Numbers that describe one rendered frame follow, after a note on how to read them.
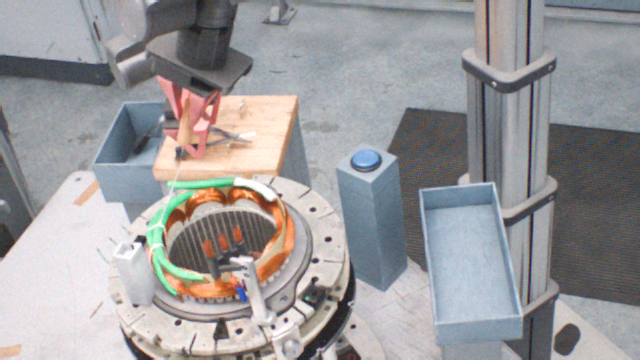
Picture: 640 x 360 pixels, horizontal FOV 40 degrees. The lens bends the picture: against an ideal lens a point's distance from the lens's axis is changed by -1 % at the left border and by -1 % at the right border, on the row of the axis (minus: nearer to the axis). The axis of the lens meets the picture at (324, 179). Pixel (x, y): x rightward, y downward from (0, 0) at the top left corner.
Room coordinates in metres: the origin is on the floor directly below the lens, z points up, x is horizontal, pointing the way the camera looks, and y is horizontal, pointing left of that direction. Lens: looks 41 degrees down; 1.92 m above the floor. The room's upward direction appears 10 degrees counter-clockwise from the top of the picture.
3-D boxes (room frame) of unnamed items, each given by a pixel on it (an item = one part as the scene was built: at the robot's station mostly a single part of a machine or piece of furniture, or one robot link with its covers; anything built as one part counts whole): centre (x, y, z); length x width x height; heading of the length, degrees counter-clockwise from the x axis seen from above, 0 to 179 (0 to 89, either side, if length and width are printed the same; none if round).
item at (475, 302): (0.80, -0.17, 0.92); 0.25 x 0.11 x 0.28; 174
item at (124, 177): (1.18, 0.29, 0.92); 0.17 x 0.11 x 0.28; 165
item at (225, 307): (0.84, 0.15, 1.05); 0.22 x 0.22 x 0.12
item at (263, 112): (1.14, 0.14, 1.05); 0.20 x 0.19 x 0.02; 75
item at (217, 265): (0.71, 0.12, 1.21); 0.04 x 0.04 x 0.03; 66
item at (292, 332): (0.69, 0.08, 1.07); 0.04 x 0.02 x 0.05; 114
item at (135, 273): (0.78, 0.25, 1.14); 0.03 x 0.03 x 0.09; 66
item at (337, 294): (0.81, 0.00, 1.06); 0.09 x 0.04 x 0.01; 156
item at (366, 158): (1.05, -0.07, 1.04); 0.04 x 0.04 x 0.01
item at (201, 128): (1.08, 0.18, 1.13); 0.07 x 0.07 x 0.09; 75
